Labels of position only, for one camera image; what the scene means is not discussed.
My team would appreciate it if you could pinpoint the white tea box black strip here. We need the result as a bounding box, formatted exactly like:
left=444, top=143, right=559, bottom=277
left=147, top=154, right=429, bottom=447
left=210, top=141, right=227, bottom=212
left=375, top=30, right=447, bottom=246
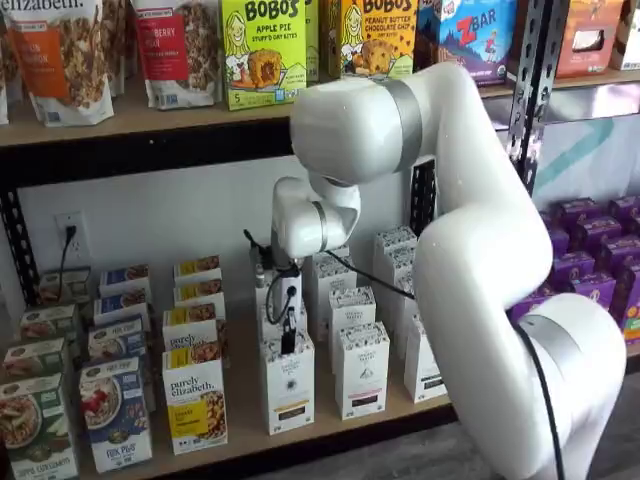
left=383, top=246, right=420, bottom=301
left=372, top=226, right=420, bottom=271
left=402, top=312, right=454, bottom=404
left=393, top=271, right=420, bottom=331

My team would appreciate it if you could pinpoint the orange label granola bag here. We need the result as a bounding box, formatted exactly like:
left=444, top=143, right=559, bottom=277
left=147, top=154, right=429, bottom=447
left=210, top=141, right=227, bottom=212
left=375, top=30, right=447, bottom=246
left=3, top=0, right=116, bottom=129

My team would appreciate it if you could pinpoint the white wall outlet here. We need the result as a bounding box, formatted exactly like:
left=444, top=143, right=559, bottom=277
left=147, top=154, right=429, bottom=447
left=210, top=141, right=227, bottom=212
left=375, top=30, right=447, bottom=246
left=53, top=212, right=86, bottom=261

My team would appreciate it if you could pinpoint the white plastic sheet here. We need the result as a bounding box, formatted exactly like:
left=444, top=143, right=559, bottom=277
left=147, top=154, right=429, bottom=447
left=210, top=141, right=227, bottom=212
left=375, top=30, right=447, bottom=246
left=479, top=84, right=640, bottom=211

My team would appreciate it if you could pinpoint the brown granola pouch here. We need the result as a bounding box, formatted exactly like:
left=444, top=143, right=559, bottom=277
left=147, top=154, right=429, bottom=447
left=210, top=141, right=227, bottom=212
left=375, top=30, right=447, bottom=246
left=99, top=0, right=137, bottom=99

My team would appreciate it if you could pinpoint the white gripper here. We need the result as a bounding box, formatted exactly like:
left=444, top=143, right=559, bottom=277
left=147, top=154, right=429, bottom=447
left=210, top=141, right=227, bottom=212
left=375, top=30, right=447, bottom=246
left=273, top=267, right=305, bottom=357

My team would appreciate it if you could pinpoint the green cereal box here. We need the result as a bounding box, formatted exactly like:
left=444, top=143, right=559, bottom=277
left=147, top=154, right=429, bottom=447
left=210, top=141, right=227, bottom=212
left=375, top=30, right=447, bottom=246
left=2, top=338, right=70, bottom=386
left=19, top=303, right=80, bottom=346
left=0, top=373, right=81, bottom=480
left=38, top=266, right=94, bottom=307

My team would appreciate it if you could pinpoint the blue purple Zbar box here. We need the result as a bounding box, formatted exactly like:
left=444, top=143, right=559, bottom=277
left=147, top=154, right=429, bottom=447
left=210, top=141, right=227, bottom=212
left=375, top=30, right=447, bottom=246
left=414, top=0, right=520, bottom=87

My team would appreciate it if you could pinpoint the white tea box pink strip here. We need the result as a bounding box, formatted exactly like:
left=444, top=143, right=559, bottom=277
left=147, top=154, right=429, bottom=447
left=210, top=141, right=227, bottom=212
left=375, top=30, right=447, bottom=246
left=312, top=256, right=359, bottom=326
left=327, top=285, right=378, bottom=341
left=333, top=320, right=392, bottom=421

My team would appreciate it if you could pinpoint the yellow Bobo's peanut butter box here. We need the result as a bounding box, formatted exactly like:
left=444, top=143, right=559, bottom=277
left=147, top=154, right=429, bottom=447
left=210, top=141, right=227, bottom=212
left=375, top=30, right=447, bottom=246
left=325, top=0, right=417, bottom=84

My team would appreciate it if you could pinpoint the purple Annie's snack box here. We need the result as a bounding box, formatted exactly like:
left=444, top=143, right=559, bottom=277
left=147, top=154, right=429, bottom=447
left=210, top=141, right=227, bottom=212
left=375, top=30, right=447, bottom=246
left=606, top=195, right=640, bottom=222
left=572, top=216, right=625, bottom=249
left=549, top=251, right=596, bottom=283
left=567, top=272, right=617, bottom=300
left=598, top=235, right=640, bottom=269
left=608, top=262, right=640, bottom=347
left=505, top=292, right=551, bottom=321
left=556, top=198, right=602, bottom=227
left=542, top=227, right=572, bottom=259

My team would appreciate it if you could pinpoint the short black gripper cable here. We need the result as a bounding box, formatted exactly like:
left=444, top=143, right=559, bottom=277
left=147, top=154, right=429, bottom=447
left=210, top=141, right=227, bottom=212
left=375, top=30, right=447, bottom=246
left=265, top=272, right=296, bottom=327

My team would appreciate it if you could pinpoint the long black robot cable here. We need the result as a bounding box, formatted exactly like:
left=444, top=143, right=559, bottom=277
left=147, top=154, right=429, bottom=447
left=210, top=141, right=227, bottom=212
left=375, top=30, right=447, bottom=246
left=323, top=248, right=567, bottom=480

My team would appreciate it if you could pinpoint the white yellow Purely Elizabeth box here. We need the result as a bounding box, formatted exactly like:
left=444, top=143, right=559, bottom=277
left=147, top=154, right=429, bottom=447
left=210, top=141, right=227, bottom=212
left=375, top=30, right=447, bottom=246
left=161, top=344, right=230, bottom=457
left=172, top=278, right=227, bottom=316
left=172, top=254, right=223, bottom=289
left=161, top=304, right=222, bottom=357

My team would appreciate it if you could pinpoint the green Bobo's apple pie box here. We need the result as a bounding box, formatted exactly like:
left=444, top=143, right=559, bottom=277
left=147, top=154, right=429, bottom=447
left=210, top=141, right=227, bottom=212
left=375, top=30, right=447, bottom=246
left=219, top=0, right=308, bottom=112
left=304, top=0, right=321, bottom=84

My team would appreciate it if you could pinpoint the black metal shelf rack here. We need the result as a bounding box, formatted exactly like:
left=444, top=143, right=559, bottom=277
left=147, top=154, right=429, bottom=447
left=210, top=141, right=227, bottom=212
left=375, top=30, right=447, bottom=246
left=0, top=0, right=557, bottom=480

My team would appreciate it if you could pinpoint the red label granola bag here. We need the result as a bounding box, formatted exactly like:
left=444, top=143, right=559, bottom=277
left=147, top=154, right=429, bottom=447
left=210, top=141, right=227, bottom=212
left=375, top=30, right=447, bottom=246
left=132, top=0, right=222, bottom=111

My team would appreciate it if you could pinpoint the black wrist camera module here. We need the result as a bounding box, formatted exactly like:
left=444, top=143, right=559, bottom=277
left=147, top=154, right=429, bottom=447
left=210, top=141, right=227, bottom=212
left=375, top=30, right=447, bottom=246
left=248, top=242, right=275, bottom=292

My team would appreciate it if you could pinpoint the white granola bag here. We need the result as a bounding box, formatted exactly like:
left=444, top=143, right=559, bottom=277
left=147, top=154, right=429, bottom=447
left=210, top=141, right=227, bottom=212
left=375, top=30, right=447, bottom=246
left=0, top=0, right=11, bottom=126

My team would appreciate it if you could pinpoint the orange snack box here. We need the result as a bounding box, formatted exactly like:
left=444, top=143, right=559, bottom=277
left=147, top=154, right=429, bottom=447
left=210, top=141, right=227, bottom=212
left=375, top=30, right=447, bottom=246
left=553, top=0, right=626, bottom=80

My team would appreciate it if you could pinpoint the blue cereal box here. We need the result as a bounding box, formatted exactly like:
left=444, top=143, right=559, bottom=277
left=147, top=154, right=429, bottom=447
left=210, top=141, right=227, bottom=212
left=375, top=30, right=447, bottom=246
left=78, top=356, right=154, bottom=475
left=98, top=263, right=152, bottom=299
left=87, top=314, right=150, bottom=365
left=93, top=288, right=152, bottom=326

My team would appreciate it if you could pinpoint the cream snack box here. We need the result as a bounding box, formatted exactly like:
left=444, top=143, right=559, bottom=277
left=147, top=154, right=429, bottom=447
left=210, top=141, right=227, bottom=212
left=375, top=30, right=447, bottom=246
left=610, top=0, right=640, bottom=72

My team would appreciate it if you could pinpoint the black power plug cord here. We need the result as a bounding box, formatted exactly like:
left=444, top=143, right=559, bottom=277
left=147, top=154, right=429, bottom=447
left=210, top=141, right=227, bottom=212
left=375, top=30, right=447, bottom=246
left=57, top=224, right=77, bottom=301

